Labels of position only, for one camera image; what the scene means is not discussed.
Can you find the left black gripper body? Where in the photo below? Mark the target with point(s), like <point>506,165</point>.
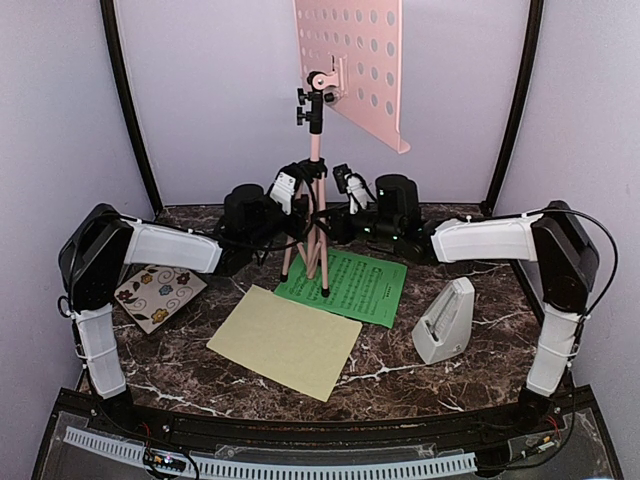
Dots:
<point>299,216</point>

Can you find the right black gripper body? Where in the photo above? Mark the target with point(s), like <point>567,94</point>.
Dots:
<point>345,234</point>

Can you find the green sheet music page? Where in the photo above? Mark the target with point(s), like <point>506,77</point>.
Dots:
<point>361,287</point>

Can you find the yellow paper sheet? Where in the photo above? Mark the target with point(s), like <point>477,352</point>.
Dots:
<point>300,347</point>

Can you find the pink perforated music stand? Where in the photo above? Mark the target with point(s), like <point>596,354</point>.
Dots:
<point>350,55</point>

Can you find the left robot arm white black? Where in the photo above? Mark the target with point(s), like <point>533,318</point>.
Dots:
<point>92,260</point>

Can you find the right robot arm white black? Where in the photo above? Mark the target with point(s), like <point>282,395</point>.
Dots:
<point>552,237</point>

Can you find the white metronome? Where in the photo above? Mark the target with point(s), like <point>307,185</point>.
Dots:
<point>444,329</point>

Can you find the floral square tile coaster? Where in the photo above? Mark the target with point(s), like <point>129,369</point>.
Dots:
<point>156,293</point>

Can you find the small circuit board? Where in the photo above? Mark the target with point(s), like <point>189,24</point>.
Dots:
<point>163,462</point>

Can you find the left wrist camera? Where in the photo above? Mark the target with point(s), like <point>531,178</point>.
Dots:
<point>286,188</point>

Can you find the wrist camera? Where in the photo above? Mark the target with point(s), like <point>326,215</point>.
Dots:
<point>286,188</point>
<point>354,186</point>

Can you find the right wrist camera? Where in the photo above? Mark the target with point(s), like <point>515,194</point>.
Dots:
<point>354,186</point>

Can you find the right black frame post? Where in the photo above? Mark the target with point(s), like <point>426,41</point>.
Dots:
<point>516,112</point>

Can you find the black frame post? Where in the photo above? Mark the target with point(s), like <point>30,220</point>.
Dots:
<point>120,76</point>
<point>516,112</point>

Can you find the black front rail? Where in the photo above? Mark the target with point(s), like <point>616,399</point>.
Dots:
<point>482,427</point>

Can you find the grey slotted cable duct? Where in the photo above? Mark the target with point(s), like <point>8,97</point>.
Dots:
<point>202,467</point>

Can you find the left black frame post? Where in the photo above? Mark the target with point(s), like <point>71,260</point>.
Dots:
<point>120,76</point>

